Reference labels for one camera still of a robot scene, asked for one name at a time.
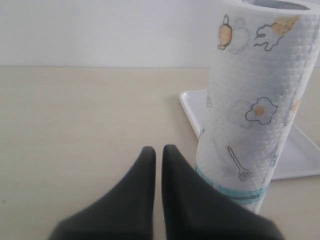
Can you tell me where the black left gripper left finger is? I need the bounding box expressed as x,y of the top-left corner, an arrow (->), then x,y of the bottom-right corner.
49,146 -> 156,240

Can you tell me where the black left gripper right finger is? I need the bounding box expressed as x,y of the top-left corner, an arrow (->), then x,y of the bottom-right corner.
161,144 -> 284,240

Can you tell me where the printed white paper towel roll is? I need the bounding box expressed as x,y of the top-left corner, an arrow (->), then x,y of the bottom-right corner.
195,0 -> 320,213

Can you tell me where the white rectangular tray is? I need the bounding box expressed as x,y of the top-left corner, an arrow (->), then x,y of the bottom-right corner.
178,90 -> 320,180

